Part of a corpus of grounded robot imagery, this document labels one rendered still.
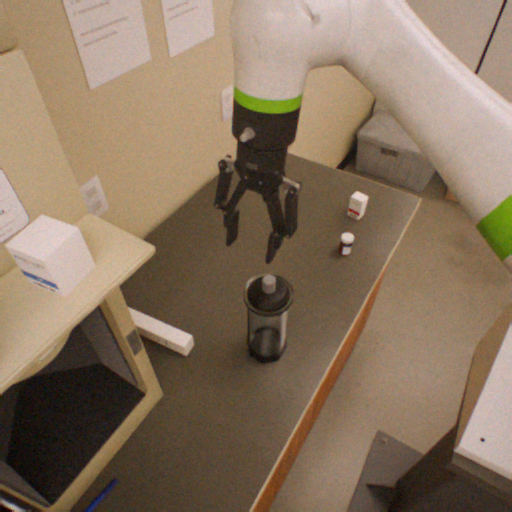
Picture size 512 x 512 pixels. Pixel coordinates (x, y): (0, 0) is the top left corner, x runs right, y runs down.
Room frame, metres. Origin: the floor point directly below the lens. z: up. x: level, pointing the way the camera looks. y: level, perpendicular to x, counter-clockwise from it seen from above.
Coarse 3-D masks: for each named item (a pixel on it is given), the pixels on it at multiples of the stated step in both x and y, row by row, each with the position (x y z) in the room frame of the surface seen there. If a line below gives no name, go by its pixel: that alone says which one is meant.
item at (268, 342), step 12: (276, 276) 0.57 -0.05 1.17; (288, 300) 0.50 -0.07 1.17; (252, 312) 0.49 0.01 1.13; (264, 312) 0.47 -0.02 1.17; (276, 312) 0.47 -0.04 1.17; (252, 324) 0.49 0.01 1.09; (264, 324) 0.48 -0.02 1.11; (276, 324) 0.48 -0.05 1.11; (252, 336) 0.49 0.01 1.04; (264, 336) 0.47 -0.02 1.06; (276, 336) 0.48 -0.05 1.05; (252, 348) 0.49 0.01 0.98; (264, 348) 0.47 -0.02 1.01; (276, 348) 0.48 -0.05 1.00
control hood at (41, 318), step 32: (96, 224) 0.37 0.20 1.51; (96, 256) 0.31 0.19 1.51; (128, 256) 0.31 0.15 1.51; (0, 288) 0.27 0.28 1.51; (32, 288) 0.27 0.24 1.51; (96, 288) 0.27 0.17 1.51; (0, 320) 0.22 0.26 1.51; (32, 320) 0.22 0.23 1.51; (64, 320) 0.22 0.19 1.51; (0, 352) 0.19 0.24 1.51; (32, 352) 0.19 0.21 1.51; (0, 384) 0.16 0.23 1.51
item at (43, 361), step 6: (66, 336) 0.32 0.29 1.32; (60, 342) 0.31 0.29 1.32; (54, 348) 0.30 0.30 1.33; (60, 348) 0.30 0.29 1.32; (48, 354) 0.29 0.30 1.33; (54, 354) 0.29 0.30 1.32; (42, 360) 0.28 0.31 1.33; (48, 360) 0.28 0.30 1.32; (36, 366) 0.27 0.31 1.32; (42, 366) 0.27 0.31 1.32; (30, 372) 0.26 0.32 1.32; (24, 378) 0.25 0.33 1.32
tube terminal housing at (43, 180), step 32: (0, 64) 0.37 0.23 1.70; (0, 96) 0.36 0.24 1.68; (32, 96) 0.38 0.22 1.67; (0, 128) 0.35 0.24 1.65; (32, 128) 0.37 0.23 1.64; (0, 160) 0.33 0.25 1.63; (32, 160) 0.36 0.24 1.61; (64, 160) 0.39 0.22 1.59; (32, 192) 0.35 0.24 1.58; (64, 192) 0.37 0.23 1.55; (0, 256) 0.29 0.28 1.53; (128, 320) 0.38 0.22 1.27; (128, 352) 0.39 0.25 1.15; (128, 416) 0.31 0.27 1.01
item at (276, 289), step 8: (256, 280) 0.54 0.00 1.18; (264, 280) 0.52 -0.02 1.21; (272, 280) 0.52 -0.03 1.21; (280, 280) 0.54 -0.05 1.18; (248, 288) 0.53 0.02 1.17; (256, 288) 0.52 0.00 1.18; (264, 288) 0.51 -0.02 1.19; (272, 288) 0.51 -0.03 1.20; (280, 288) 0.52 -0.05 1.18; (288, 288) 0.53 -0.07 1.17; (248, 296) 0.51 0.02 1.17; (256, 296) 0.50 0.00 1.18; (264, 296) 0.50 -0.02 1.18; (272, 296) 0.50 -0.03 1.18; (280, 296) 0.50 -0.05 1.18; (288, 296) 0.51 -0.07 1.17; (256, 304) 0.49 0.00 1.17; (264, 304) 0.48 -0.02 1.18; (272, 304) 0.48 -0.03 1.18; (280, 304) 0.48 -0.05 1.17
